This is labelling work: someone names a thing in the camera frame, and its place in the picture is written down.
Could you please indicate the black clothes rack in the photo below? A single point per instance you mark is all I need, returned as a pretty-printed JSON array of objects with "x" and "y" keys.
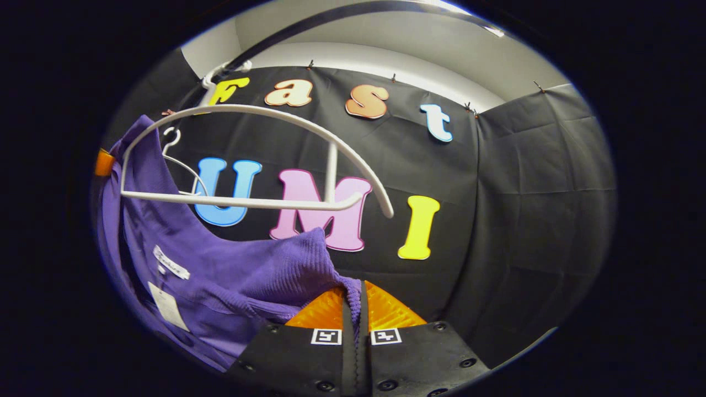
[{"x": 265, "y": 49}]

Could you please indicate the purple ribbed shirt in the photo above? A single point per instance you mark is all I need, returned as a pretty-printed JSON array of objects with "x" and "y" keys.
[{"x": 220, "y": 275}]

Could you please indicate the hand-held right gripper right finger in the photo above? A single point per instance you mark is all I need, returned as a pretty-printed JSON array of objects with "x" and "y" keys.
[{"x": 419, "y": 358}]

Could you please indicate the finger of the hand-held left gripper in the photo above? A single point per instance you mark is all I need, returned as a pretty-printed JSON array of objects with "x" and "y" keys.
[{"x": 103, "y": 164}]

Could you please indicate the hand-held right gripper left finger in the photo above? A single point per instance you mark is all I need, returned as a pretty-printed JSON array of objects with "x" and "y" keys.
[{"x": 298, "y": 358}]

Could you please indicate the white clothes hanger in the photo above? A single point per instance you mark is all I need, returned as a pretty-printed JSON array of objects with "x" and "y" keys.
[
  {"x": 331, "y": 171},
  {"x": 172, "y": 130}
]

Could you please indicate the black backdrop cloth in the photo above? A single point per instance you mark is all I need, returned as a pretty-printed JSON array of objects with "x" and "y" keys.
[{"x": 524, "y": 220}]

